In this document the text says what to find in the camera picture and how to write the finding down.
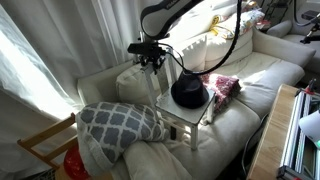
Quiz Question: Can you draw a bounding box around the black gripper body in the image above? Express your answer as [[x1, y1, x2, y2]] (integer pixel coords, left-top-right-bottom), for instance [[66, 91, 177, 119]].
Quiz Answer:
[[127, 42, 166, 70]]

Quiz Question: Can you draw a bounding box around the small white wooden chair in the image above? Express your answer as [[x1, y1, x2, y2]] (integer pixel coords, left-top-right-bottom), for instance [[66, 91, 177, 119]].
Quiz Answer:
[[139, 55, 215, 150]]

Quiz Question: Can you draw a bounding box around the black hat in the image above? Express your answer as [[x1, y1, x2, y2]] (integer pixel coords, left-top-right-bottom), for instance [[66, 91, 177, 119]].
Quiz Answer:
[[171, 72, 209, 109]]

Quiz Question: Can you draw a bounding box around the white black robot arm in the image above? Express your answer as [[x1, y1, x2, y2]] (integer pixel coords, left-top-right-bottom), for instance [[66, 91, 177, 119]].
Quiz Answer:
[[127, 0, 202, 69]]

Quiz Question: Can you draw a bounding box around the light wooden chair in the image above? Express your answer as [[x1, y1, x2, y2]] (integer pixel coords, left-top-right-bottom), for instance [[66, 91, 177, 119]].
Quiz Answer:
[[17, 113, 78, 170]]

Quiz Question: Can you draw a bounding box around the red white patterned cloth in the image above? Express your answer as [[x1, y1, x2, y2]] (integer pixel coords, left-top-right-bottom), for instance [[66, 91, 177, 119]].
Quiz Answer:
[[201, 73, 241, 113]]

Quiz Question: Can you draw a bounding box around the grey white patterned pillow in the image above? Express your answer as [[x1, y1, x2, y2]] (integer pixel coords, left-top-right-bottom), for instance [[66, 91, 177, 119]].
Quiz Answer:
[[75, 102, 169, 176]]

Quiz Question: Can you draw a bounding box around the white curtain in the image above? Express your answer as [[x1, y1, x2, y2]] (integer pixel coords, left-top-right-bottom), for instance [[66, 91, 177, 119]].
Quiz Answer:
[[0, 0, 156, 173]]

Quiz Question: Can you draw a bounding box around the yellow floral pillow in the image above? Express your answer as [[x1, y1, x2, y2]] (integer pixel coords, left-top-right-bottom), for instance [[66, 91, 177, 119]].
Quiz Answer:
[[209, 9, 265, 39]]

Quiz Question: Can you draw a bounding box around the cream fabric sofa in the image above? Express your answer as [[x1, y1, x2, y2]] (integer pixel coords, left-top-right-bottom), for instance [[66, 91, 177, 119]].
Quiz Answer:
[[78, 2, 316, 180]]

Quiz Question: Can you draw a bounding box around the grey armchair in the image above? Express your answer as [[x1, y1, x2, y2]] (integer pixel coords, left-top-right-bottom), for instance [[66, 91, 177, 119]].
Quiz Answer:
[[266, 9, 320, 76]]

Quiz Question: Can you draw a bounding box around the red ball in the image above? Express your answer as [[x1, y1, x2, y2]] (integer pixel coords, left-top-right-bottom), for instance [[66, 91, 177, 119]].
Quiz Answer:
[[63, 145, 90, 180]]

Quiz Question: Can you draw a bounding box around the light wooden table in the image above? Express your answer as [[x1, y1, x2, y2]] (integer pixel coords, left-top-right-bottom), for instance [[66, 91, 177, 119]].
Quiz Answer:
[[247, 84, 297, 180]]

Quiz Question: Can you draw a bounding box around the white lamp shade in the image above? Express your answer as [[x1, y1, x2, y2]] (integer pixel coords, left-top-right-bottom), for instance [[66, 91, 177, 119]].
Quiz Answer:
[[299, 110, 320, 148]]

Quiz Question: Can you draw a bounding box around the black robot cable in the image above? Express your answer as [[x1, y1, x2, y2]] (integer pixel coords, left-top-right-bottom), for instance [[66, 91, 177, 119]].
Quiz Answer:
[[159, 0, 244, 76]]

